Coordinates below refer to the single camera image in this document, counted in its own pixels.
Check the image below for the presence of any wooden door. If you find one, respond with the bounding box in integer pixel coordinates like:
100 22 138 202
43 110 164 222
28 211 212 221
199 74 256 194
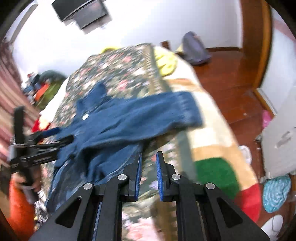
240 0 278 116

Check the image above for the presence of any white slipper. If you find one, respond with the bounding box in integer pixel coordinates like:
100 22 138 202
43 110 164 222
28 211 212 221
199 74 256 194
261 214 284 240
238 146 252 164

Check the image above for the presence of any green box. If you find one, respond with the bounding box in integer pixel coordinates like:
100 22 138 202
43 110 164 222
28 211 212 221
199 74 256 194
35 83 61 110

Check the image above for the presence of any yellow blanket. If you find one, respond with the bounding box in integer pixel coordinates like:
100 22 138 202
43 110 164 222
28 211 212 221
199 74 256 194
102 46 179 77

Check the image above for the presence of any floral blanket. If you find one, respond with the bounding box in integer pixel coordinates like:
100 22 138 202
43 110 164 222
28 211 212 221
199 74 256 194
35 43 197 241

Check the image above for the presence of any blue denim garment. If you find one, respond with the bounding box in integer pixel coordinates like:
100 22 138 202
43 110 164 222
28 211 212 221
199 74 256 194
45 81 204 214

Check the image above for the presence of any orange cloth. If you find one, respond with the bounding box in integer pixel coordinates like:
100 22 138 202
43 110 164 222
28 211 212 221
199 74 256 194
8 181 36 235

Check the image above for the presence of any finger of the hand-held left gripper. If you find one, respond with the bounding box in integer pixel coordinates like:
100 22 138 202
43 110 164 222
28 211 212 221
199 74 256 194
32 127 62 143
45 135 75 152

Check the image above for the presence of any white wardrobe sliding door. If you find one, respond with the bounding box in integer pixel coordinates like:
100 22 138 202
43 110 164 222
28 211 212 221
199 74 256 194
260 7 296 114

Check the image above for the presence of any orange box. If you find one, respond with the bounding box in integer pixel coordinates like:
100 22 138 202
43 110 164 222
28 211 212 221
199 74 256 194
35 83 50 100

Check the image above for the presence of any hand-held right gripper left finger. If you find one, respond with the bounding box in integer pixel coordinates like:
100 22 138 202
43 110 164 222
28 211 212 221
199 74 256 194
29 152 142 241

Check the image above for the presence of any white sheet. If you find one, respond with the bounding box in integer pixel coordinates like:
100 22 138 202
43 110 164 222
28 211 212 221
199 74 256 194
38 78 70 124

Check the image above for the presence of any pile of clothes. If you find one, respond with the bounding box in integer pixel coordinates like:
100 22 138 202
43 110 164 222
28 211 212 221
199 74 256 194
21 73 42 96

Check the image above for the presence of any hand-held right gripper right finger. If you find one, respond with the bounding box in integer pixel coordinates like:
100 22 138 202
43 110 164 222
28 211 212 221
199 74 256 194
156 151 271 241

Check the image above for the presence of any red plush toy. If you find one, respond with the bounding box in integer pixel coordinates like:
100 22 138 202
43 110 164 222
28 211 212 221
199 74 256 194
31 117 52 134

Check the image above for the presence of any striped red curtain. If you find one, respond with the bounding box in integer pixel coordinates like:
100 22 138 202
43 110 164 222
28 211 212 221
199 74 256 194
0 39 41 167

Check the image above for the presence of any black wall television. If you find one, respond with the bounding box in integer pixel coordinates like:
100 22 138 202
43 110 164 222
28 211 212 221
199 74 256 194
51 0 109 22

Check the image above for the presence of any person's left hand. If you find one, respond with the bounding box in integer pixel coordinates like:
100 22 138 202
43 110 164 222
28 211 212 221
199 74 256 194
10 168 43 194

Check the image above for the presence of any patchwork plush blanket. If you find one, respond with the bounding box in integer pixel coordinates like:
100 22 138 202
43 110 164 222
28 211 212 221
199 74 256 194
153 46 263 223

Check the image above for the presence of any pink bag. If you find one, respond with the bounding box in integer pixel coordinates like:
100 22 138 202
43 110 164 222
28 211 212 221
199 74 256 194
262 110 273 128

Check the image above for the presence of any grey bag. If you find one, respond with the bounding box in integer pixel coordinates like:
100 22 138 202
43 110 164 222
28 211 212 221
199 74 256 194
182 31 212 66

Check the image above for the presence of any teal patterned cloth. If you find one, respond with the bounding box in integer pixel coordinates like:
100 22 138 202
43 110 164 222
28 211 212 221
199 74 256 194
263 175 292 214

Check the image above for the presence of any grey cushion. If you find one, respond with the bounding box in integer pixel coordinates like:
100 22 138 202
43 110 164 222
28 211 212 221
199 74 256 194
39 70 68 82

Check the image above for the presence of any white cabinet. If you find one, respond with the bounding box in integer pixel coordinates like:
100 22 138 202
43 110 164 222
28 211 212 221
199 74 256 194
262 112 296 179

